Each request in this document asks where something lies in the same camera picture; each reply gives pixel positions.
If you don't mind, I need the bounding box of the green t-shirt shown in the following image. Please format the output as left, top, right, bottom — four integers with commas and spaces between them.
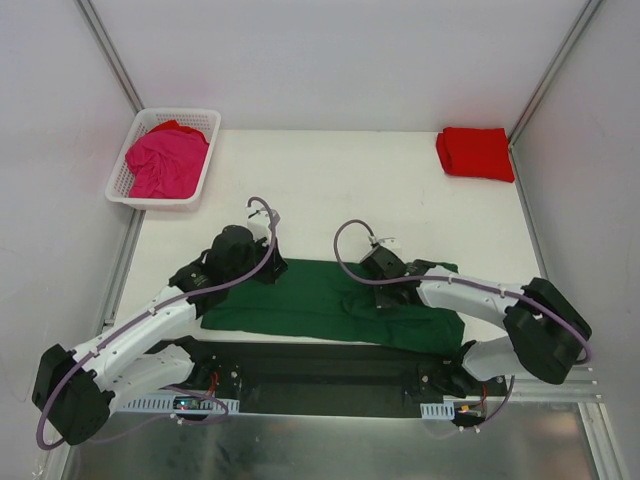
201, 259, 465, 356

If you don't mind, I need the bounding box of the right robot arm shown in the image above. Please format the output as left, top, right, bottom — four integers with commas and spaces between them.
359, 246, 592, 398

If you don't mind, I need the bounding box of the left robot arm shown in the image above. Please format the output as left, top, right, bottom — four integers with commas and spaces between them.
32, 225, 282, 451

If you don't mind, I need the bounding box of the white plastic basket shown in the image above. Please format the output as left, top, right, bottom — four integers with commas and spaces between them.
105, 107, 222, 211

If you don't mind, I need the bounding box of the pink t-shirt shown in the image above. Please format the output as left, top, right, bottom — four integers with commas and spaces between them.
125, 120, 209, 200

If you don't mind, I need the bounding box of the folded red t-shirt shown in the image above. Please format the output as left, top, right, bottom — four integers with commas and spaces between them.
436, 127, 515, 183

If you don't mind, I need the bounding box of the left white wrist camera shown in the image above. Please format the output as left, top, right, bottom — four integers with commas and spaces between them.
246, 208, 280, 245

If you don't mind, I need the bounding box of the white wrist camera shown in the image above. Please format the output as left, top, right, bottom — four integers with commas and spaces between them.
368, 235, 402, 257
246, 208, 280, 245

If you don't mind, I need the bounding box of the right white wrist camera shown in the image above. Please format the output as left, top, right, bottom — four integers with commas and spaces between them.
368, 235, 402, 257

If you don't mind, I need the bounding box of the right slotted cable duct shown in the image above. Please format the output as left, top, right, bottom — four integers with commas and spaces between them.
420, 401, 456, 421

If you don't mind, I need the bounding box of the slotted cable duct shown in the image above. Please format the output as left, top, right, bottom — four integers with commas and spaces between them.
420, 401, 456, 421
119, 393, 240, 415

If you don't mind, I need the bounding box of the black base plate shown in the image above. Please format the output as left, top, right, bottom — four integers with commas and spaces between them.
152, 339, 508, 417

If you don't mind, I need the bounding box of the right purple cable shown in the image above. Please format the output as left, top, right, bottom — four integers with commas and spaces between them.
332, 217, 595, 439

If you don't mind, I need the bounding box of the purple cable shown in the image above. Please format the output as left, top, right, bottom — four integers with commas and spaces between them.
35, 195, 282, 452
332, 217, 595, 439

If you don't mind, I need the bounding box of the left slotted cable duct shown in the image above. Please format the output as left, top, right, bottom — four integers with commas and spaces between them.
119, 393, 240, 415

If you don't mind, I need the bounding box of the left aluminium corner post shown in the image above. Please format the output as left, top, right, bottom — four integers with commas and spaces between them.
74, 0, 144, 113

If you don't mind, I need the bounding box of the aluminium corner post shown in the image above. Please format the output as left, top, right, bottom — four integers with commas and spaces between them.
508, 0, 606, 148
74, 0, 144, 113

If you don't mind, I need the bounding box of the aluminium rail front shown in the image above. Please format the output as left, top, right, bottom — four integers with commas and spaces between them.
62, 352, 601, 401

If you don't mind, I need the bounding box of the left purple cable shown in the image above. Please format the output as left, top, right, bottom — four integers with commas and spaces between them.
35, 195, 282, 452

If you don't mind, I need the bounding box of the right aluminium corner post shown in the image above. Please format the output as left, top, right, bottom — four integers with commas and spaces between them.
508, 0, 606, 148

